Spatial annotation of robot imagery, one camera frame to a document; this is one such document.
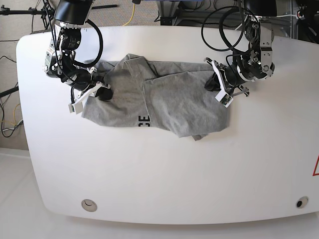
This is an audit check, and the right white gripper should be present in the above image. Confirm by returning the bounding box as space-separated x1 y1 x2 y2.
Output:
68 67 113 114

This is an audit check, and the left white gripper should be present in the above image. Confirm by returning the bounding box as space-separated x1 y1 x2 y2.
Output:
204 57 250 108

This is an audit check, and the grey T-shirt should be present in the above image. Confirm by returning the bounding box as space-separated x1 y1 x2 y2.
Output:
82 54 230 140

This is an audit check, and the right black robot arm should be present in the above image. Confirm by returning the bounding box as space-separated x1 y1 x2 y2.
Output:
43 0 113 114

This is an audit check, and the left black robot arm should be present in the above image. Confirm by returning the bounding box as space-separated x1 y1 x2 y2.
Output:
205 0 277 108

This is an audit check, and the black tripod stand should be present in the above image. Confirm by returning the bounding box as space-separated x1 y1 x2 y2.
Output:
0 0 55 33

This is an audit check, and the left table grommet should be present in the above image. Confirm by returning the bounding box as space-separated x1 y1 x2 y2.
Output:
81 199 97 212

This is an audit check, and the table grommet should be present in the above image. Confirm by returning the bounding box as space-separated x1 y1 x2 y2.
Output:
296 196 309 209
81 199 97 212

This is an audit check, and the right table grommet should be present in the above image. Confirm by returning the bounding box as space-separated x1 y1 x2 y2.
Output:
296 196 309 209

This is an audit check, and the yellow cable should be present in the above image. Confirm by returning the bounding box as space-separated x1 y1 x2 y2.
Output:
123 0 140 27

